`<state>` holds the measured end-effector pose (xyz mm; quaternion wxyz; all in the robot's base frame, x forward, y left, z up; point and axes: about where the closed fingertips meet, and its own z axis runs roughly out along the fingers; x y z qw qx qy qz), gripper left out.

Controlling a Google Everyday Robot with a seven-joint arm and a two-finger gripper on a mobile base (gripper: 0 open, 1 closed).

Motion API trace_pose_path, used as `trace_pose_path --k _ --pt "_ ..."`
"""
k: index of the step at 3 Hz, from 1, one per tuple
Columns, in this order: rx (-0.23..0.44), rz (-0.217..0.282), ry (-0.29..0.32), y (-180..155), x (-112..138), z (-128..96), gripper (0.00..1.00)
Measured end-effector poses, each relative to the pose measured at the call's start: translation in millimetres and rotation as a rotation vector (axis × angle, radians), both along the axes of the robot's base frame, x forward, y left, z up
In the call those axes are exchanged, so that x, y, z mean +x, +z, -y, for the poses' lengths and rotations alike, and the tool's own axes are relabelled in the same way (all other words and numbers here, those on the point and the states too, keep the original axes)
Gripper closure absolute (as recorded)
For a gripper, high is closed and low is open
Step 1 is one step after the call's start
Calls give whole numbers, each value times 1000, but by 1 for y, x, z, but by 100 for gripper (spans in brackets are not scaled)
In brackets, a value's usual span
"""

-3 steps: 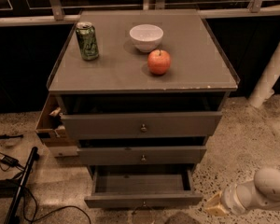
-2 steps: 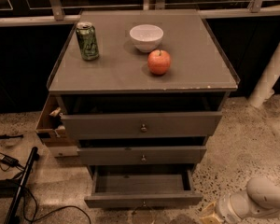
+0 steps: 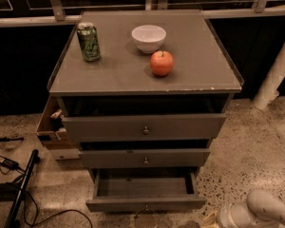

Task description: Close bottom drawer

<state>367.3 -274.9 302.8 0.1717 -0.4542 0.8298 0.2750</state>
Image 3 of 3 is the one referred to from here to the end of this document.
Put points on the grey top drawer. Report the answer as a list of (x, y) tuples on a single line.
[(141, 118)]

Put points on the metal railing frame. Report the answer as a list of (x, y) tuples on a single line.
[(133, 3)]

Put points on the green soda can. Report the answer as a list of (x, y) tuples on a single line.
[(88, 41)]

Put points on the white diagonal post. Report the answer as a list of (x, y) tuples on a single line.
[(268, 92)]

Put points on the black pole stand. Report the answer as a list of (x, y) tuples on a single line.
[(20, 190)]

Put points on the open cardboard box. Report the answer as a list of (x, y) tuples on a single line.
[(53, 136)]

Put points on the white ceramic bowl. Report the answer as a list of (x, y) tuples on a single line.
[(148, 38)]

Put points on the grey bottom drawer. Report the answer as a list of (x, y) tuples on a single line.
[(138, 189)]

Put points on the grey middle drawer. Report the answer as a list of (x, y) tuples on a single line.
[(182, 153)]

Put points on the black power adapter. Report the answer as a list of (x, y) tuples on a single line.
[(10, 164)]

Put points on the grey drawer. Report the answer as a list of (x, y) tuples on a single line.
[(182, 153), (138, 189), (141, 118)]

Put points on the red apple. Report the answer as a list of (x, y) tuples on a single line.
[(161, 63)]

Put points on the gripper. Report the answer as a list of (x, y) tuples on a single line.
[(224, 215)]

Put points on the grey drawer cabinet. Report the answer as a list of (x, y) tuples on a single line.
[(201, 67)]

